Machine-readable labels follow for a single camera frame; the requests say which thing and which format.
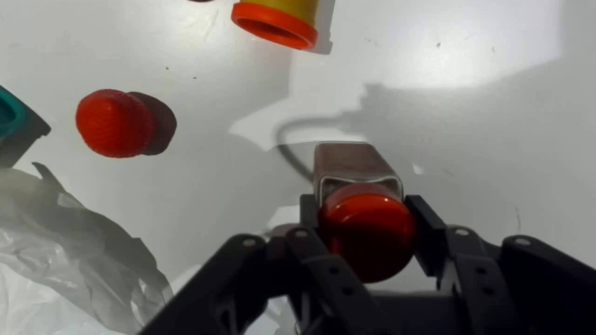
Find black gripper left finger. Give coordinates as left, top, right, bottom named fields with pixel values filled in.
left=140, top=195, right=386, bottom=335

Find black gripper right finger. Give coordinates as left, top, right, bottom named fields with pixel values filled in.
left=407, top=195, right=596, bottom=335

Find red lid spice jar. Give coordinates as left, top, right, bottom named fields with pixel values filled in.
left=314, top=141, right=418, bottom=283

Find small red lid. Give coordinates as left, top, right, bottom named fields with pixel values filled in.
left=75, top=89, right=178, bottom=158

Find teal lid play-doh tub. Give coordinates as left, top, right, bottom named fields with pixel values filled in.
left=0, top=85, right=51, bottom=167

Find clear plastic bag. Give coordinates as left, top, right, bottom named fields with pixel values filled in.
left=0, top=162, right=174, bottom=335

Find orange lid yellow tub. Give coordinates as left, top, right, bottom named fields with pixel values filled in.
left=232, top=0, right=332, bottom=52

